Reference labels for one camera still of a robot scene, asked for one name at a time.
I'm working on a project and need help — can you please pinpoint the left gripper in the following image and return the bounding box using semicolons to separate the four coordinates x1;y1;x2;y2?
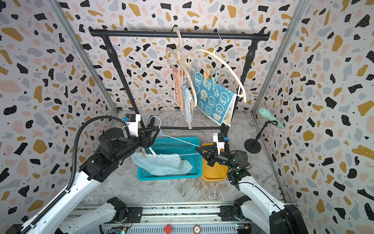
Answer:
114;126;162;164

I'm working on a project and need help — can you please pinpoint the white clothespin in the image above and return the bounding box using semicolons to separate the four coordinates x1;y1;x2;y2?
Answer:
149;147;156;156

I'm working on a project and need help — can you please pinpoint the peach clothespin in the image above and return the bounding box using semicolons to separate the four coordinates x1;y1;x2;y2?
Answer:
139;148;147;157

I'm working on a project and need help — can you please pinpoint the light blue wire hanger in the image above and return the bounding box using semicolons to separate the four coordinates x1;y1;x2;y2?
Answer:
148;115;205;157

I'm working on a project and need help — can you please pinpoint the light blue towel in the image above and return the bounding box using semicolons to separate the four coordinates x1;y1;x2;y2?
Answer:
131;152;193;176

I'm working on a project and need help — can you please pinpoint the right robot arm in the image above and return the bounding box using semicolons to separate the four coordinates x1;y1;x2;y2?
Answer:
195;144;308;234

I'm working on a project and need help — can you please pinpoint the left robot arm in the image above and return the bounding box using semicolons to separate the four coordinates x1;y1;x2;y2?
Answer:
6;125;159;234

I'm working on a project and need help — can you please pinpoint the large wooden hanger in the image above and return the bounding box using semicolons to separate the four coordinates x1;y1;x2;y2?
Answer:
184;32;246;101

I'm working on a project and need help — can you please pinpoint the yellow plastic bin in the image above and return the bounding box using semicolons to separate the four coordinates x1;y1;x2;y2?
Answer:
201;154;228;182

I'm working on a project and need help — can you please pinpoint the teal plastic basket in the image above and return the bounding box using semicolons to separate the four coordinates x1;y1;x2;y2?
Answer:
137;137;202;181

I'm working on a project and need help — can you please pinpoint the black microphone stand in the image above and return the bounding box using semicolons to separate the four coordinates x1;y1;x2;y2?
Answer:
244;121;278;154

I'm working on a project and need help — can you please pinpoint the teal jellyfish pattern towel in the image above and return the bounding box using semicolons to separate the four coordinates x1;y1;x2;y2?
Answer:
193;70;237;126

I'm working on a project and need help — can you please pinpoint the orange patterned towel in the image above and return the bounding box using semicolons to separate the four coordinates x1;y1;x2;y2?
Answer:
172;66;184;112

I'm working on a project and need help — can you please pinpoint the mint green microphone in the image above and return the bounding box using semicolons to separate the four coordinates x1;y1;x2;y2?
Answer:
259;108;285;129

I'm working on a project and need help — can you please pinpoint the round red white sticker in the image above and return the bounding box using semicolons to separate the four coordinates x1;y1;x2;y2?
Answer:
192;225;202;234

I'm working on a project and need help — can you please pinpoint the mint green clothespin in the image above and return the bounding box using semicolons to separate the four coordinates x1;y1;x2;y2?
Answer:
211;70;219;87

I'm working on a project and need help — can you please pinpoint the orange clothespin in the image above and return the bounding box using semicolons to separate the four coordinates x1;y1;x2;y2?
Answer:
203;69;210;82

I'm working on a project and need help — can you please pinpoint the red diamond sticker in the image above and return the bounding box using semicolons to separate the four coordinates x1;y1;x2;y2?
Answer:
164;224;173;234

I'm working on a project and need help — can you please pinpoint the black clothes rack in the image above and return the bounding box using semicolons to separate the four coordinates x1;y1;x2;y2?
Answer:
88;27;271;138

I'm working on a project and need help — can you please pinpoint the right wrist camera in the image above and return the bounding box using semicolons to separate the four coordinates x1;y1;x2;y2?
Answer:
213;133;228;154

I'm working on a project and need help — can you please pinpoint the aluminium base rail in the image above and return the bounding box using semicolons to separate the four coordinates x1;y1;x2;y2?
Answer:
65;202;266;234

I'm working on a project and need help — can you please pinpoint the black corrugated cable conduit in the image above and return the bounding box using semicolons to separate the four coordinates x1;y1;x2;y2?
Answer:
21;115;131;232

